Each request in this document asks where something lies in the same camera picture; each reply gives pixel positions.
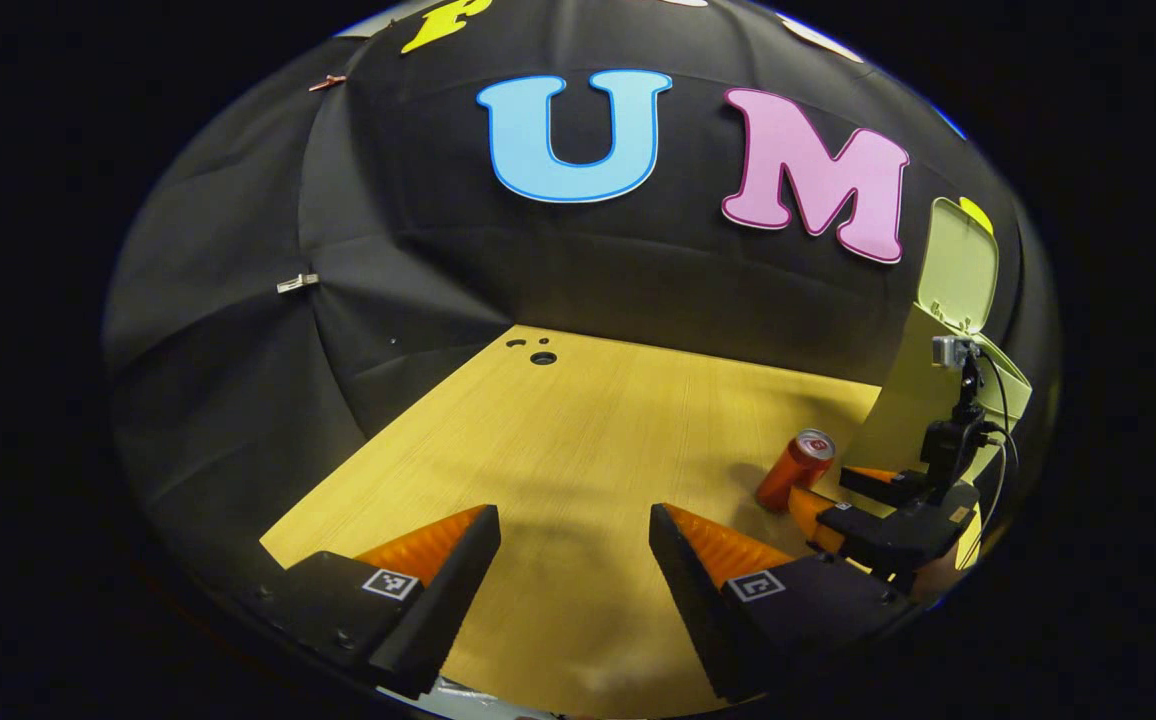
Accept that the black backdrop cloth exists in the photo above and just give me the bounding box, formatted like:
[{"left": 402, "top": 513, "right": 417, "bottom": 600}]
[{"left": 103, "top": 0, "right": 1054, "bottom": 591}]

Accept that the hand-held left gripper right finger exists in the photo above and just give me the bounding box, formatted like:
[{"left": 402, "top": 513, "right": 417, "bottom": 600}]
[{"left": 649, "top": 503, "right": 914, "bottom": 701}]

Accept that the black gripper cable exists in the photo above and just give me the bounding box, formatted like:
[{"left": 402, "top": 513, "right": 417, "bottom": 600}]
[{"left": 958, "top": 345, "right": 1021, "bottom": 561}]

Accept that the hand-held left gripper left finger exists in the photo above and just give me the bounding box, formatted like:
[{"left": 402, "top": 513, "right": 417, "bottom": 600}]
[{"left": 256, "top": 504, "right": 502, "bottom": 699}]

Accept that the orange-red pop can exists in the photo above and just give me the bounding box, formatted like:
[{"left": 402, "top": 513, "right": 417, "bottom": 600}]
[{"left": 755, "top": 429, "right": 836, "bottom": 514}]

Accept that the pale green desktop garbage bin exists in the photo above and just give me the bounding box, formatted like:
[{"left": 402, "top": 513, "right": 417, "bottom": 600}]
[{"left": 843, "top": 197, "right": 1034, "bottom": 571}]

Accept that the wooden desktop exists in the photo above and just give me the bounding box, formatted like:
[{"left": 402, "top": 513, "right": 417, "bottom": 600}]
[{"left": 260, "top": 324, "right": 984, "bottom": 719}]

